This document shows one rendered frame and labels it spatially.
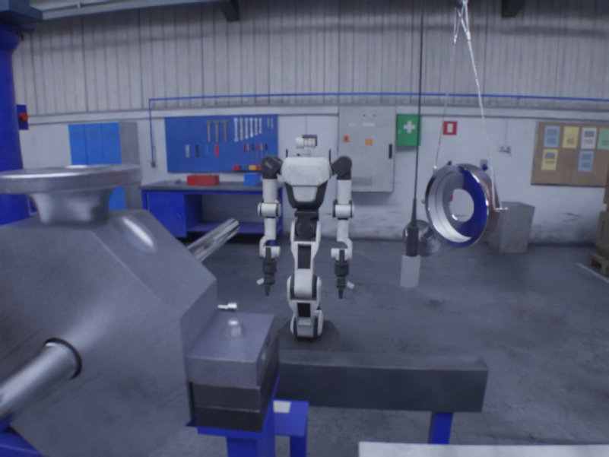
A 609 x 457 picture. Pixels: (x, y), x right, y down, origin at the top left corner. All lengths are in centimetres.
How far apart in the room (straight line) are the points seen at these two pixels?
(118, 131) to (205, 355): 574
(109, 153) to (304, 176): 457
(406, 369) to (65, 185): 90
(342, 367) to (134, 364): 57
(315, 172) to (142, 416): 168
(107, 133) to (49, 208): 567
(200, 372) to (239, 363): 7
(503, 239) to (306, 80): 357
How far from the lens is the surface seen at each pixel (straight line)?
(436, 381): 115
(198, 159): 622
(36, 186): 68
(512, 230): 577
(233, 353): 69
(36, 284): 78
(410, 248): 151
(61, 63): 767
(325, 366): 110
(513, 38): 638
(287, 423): 102
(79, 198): 73
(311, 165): 219
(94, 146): 654
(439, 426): 125
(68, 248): 71
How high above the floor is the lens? 146
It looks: 13 degrees down
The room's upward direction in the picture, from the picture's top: straight up
